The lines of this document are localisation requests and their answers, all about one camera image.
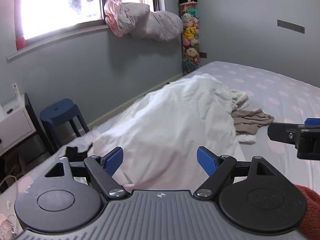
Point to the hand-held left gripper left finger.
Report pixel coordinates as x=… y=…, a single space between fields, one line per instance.
x=113 y=160

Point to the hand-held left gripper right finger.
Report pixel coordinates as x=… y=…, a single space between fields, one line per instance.
x=207 y=162

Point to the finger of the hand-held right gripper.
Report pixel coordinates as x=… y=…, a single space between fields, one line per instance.
x=282 y=132
x=312 y=121

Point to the taupe thin garment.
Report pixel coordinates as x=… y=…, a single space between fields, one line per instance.
x=250 y=121

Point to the black cloth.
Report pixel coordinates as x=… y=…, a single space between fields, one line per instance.
x=75 y=152

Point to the bed with pink-dotted sheet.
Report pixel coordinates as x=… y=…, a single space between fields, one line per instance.
x=275 y=85

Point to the cream fluffy garment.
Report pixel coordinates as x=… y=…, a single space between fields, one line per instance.
x=240 y=98

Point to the blue plastic stool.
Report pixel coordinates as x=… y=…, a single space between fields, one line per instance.
x=60 y=110

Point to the person's red fleece clothing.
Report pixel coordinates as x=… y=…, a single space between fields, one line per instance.
x=310 y=210

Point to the black side board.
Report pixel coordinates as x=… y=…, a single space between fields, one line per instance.
x=37 y=125

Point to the white cabinet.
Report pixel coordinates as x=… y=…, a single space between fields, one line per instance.
x=15 y=127

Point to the clear tube of plush toys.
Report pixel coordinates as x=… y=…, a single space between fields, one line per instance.
x=190 y=37

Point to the rolled grey pink quilt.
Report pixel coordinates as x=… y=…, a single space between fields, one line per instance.
x=147 y=21

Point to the pink window curtain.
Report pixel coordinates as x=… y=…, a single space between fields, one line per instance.
x=20 y=30

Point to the window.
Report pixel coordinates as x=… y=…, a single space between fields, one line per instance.
x=57 y=7

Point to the grey wall panel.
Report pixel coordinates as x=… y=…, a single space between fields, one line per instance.
x=291 y=26

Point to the dark wall outlet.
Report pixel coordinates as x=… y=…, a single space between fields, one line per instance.
x=203 y=54

